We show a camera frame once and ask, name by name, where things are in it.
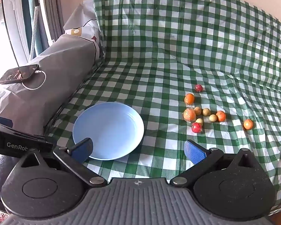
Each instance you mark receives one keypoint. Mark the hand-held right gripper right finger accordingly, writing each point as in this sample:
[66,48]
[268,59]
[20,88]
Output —
[195,151]

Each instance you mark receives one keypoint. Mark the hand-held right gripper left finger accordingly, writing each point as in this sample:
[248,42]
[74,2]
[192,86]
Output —
[83,148]

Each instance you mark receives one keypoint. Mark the light blue plate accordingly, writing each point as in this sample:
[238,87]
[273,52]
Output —
[107,126]

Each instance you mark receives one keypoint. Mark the brown kiwi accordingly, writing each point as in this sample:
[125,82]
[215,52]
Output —
[197,110]
[199,121]
[212,118]
[206,111]

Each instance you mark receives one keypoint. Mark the plastic wrapped red plum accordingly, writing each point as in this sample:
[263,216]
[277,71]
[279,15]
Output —
[196,127]

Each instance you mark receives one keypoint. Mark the plastic wrapped mandarin orange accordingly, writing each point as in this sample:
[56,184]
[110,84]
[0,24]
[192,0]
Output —
[189,115]

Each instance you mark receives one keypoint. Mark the black smartphone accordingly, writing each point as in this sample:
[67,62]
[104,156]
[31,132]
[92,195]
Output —
[18,73]

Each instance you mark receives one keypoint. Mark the grey cushion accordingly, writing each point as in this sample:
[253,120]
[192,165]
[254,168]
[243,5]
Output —
[60,75]

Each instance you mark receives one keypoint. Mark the green white checkered cloth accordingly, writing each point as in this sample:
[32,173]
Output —
[154,51]

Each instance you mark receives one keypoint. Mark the teal curtain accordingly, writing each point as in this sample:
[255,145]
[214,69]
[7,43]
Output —
[28,23]

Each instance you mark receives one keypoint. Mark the white printed bedsheet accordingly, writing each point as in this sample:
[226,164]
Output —
[84,25]

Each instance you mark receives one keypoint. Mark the grey folded rack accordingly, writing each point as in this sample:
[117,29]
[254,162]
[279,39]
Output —
[51,9]

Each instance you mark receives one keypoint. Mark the white window frame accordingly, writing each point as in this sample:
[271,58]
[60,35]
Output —
[13,28]

